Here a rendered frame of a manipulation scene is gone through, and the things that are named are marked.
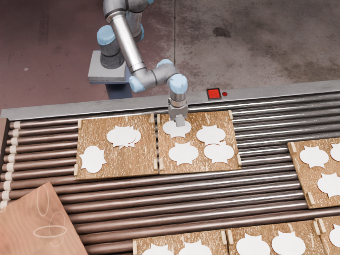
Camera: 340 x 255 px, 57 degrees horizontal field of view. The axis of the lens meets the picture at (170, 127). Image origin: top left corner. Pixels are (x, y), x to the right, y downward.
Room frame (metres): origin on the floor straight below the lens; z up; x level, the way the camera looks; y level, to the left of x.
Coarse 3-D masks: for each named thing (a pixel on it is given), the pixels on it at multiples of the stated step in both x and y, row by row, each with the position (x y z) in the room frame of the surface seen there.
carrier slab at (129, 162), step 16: (96, 128) 0.84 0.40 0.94; (112, 128) 0.84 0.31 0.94; (144, 128) 0.84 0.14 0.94; (80, 144) 0.74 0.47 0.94; (96, 144) 0.74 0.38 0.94; (112, 144) 0.74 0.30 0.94; (144, 144) 0.74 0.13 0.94; (80, 160) 0.65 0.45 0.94; (112, 160) 0.65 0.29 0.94; (128, 160) 0.65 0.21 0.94; (144, 160) 0.65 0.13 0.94; (80, 176) 0.57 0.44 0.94; (96, 176) 0.57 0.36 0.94; (112, 176) 0.57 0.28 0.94; (128, 176) 0.57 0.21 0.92
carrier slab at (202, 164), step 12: (168, 120) 0.89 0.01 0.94; (192, 120) 0.89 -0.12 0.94; (204, 120) 0.89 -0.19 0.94; (216, 120) 0.89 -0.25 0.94; (228, 120) 0.89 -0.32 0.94; (192, 132) 0.82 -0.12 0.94; (228, 132) 0.82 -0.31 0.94; (168, 144) 0.74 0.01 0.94; (192, 144) 0.74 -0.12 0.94; (204, 144) 0.74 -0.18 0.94; (228, 144) 0.74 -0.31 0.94; (168, 156) 0.67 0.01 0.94; (204, 156) 0.67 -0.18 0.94; (168, 168) 0.61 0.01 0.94; (180, 168) 0.61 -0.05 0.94; (192, 168) 0.61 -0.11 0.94; (204, 168) 0.61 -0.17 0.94; (216, 168) 0.61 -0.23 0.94; (228, 168) 0.61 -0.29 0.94; (240, 168) 0.61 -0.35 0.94
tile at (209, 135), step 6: (204, 126) 0.85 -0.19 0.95; (210, 126) 0.84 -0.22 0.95; (216, 126) 0.84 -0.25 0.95; (198, 132) 0.81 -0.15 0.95; (204, 132) 0.81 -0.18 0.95; (210, 132) 0.81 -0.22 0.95; (216, 132) 0.81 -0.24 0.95; (222, 132) 0.81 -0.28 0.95; (198, 138) 0.77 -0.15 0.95; (204, 138) 0.77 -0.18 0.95; (210, 138) 0.77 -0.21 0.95; (216, 138) 0.77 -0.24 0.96; (222, 138) 0.77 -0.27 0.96; (210, 144) 0.74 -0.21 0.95; (216, 144) 0.74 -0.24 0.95
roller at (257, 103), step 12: (312, 96) 1.07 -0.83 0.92; (324, 96) 1.07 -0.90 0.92; (336, 96) 1.07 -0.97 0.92; (192, 108) 0.98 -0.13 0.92; (204, 108) 0.98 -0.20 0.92; (216, 108) 0.98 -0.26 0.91; (228, 108) 0.99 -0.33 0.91; (240, 108) 0.99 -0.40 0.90; (36, 120) 0.90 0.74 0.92; (48, 120) 0.90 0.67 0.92; (60, 120) 0.90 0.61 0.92; (72, 120) 0.90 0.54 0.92
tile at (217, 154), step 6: (222, 144) 0.74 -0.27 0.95; (204, 150) 0.70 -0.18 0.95; (210, 150) 0.70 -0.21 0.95; (216, 150) 0.70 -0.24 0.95; (222, 150) 0.70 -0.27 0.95; (228, 150) 0.70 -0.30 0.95; (210, 156) 0.67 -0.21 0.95; (216, 156) 0.67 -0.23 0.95; (222, 156) 0.67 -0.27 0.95; (228, 156) 0.67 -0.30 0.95
